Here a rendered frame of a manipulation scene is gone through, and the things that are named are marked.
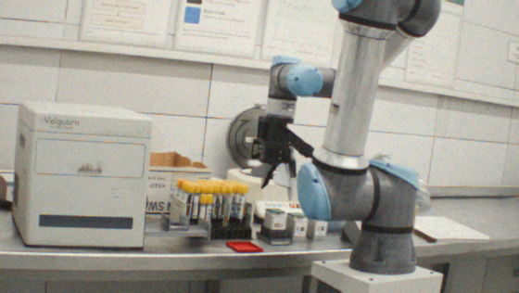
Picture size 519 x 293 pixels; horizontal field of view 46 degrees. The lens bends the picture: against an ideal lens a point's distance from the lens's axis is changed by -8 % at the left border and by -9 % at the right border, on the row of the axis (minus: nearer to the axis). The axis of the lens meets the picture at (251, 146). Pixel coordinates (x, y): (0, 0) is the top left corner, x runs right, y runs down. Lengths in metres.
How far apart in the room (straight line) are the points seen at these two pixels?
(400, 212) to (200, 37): 1.05
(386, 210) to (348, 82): 0.28
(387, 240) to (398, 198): 0.09
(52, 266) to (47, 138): 0.27
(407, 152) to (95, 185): 1.56
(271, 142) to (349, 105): 0.41
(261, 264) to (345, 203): 0.36
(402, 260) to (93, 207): 0.67
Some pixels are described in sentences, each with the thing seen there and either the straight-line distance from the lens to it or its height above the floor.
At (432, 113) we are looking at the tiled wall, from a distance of 2.76.
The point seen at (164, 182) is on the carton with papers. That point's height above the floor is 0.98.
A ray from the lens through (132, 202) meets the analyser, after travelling 1.46.
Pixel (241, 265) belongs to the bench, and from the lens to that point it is 1.57.
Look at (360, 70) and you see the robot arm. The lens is 1.25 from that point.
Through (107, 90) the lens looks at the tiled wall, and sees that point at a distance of 2.07.
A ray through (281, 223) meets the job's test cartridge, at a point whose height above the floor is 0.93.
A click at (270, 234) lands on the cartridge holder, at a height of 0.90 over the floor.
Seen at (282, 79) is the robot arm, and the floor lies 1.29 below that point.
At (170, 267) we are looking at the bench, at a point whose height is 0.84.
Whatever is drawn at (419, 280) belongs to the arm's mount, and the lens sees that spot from 1.38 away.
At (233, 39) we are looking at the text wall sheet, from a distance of 2.21.
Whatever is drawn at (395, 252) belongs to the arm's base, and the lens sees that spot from 1.37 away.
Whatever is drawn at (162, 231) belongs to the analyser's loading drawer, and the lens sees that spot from 1.52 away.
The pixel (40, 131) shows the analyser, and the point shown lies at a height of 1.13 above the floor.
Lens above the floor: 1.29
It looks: 6 degrees down
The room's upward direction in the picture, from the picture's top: 7 degrees clockwise
